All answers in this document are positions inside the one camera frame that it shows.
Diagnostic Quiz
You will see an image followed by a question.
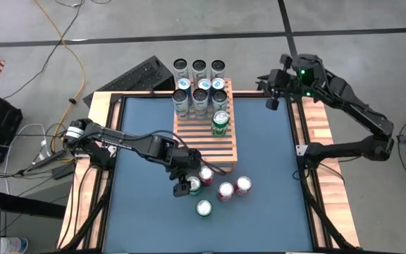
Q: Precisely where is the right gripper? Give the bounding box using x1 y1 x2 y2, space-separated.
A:
255 68 295 96

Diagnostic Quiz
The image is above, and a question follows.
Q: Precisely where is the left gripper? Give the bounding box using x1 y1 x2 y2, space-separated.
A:
169 147 204 188

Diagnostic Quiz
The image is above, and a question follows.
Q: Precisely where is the green Sprite can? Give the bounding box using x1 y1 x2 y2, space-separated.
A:
195 199 214 219
187 176 203 197
211 110 230 138

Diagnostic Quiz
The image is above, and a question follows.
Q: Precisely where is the white blue Celsius can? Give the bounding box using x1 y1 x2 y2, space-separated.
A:
192 87 209 120
211 89 229 114
171 88 190 121

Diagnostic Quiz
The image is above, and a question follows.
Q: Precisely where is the white orange Celsius can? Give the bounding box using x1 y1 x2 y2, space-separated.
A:
192 59 208 82
210 59 226 82
173 58 190 82

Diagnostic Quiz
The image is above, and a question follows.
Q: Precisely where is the slatted bamboo shelf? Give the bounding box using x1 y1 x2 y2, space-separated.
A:
171 78 238 174

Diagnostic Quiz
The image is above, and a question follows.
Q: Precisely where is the black floor beam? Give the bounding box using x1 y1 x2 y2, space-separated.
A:
0 189 67 219

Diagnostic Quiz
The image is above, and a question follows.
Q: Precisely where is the white and blue container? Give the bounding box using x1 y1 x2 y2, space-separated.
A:
0 236 30 254

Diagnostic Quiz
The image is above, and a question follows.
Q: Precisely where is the black plastic crate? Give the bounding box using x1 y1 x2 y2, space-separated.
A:
0 90 24 167

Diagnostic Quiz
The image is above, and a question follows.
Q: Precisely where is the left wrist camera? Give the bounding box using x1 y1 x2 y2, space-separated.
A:
173 180 190 198

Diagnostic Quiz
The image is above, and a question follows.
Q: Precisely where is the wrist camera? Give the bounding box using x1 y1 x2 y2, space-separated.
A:
265 94 281 111
173 180 190 198

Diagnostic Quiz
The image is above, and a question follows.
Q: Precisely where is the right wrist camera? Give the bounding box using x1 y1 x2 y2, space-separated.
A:
265 94 281 111

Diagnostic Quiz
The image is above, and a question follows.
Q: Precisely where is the black metal table frame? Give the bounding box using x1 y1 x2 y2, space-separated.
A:
56 90 361 254

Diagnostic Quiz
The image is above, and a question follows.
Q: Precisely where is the yellow floor cable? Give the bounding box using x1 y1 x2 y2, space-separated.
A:
33 0 86 155

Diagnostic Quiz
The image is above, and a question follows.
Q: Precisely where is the white cable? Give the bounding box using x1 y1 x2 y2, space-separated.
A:
14 122 51 162

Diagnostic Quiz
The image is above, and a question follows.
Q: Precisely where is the black floor cable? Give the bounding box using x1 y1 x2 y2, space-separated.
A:
1 0 86 100

